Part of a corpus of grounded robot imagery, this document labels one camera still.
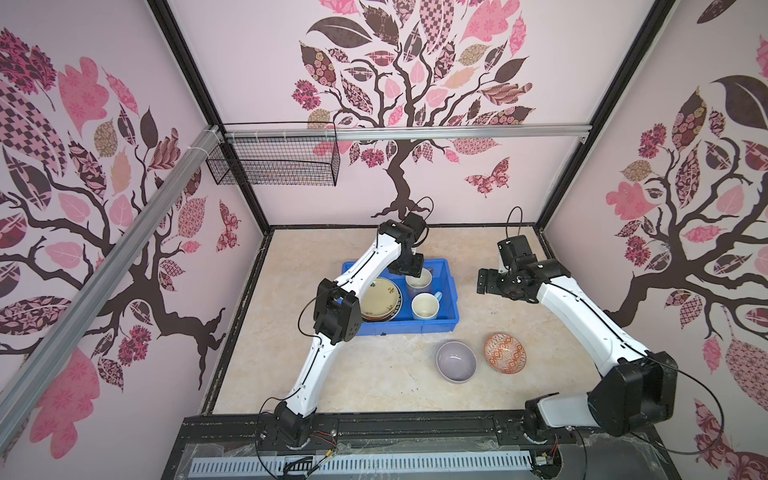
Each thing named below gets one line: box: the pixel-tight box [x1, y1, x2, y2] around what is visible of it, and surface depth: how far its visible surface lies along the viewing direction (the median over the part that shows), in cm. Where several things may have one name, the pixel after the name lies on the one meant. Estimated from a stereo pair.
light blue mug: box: [410, 291, 443, 320], surface depth 89 cm
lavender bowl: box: [436, 340, 477, 384], surface depth 85 cm
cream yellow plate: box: [361, 278, 403, 323], surface depth 95 cm
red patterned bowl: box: [484, 333, 527, 375], surface depth 87 cm
